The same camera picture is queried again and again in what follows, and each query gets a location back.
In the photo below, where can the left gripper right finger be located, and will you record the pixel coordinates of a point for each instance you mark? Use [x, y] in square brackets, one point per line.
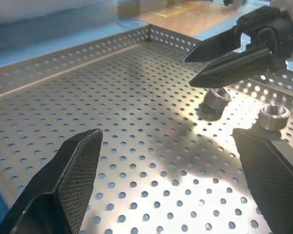
[271, 182]

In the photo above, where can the brown cardboard mat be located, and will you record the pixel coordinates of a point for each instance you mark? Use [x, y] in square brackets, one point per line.
[205, 22]

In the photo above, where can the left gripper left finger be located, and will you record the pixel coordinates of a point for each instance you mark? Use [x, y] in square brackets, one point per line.
[63, 182]

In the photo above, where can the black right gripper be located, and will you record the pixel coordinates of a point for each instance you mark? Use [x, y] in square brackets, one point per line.
[271, 26]

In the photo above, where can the perforated metal tray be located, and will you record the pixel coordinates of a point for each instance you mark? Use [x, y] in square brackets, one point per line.
[136, 109]

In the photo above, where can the metal nut on tray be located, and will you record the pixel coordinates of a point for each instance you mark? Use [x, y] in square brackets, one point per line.
[217, 103]

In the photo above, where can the steel ring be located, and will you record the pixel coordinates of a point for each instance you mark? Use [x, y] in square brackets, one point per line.
[273, 119]

